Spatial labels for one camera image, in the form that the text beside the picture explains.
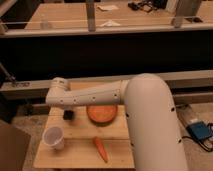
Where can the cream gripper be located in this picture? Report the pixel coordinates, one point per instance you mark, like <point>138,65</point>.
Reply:
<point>68,108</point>

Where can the black items on far table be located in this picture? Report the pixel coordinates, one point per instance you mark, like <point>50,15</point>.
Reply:
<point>144,5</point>

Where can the orange carrot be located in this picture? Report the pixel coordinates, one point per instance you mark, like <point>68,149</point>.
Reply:
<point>101,149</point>

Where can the orange bowl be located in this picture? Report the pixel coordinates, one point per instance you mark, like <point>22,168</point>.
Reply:
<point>102,114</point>

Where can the wooden table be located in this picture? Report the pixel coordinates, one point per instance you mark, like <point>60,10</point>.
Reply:
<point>79,152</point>

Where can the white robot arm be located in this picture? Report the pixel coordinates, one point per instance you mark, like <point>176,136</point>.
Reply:
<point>151,117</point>

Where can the white paper cup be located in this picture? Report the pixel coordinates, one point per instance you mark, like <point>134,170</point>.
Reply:
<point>53,137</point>

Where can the grey metal post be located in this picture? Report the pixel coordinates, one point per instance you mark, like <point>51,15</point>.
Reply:
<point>90,10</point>
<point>186,10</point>

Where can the brown cardboard box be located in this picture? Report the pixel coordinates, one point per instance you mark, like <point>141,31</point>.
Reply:
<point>13,147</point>

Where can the blue device on floor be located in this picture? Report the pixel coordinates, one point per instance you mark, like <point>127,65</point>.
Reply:
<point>199,131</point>

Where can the grey metal post right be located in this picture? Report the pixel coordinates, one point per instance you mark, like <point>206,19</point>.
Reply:
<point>186,10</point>

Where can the white paper sheet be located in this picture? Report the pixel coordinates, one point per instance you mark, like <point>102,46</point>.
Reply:
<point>107,7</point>

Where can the folded white paper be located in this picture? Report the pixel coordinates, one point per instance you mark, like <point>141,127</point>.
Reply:
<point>110,23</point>

